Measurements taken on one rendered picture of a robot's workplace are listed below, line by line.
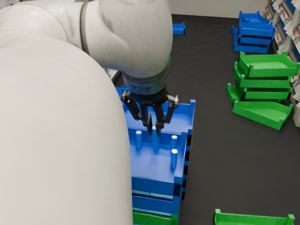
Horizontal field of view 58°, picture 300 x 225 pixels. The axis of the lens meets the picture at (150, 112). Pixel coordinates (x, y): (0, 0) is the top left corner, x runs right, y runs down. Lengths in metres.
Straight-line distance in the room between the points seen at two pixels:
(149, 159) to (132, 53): 0.50
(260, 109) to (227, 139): 0.41
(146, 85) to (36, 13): 0.21
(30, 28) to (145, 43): 0.15
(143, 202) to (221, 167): 0.69
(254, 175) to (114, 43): 1.16
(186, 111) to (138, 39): 0.82
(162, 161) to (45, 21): 0.57
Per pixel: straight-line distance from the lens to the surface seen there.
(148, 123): 0.67
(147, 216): 0.86
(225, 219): 1.22
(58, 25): 0.40
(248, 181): 1.40
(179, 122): 1.13
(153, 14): 0.38
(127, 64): 0.42
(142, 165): 0.83
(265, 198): 1.36
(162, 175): 0.81
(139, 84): 0.48
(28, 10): 0.41
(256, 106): 1.90
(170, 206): 0.80
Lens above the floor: 1.01
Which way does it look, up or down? 35 degrees down
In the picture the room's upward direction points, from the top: straight up
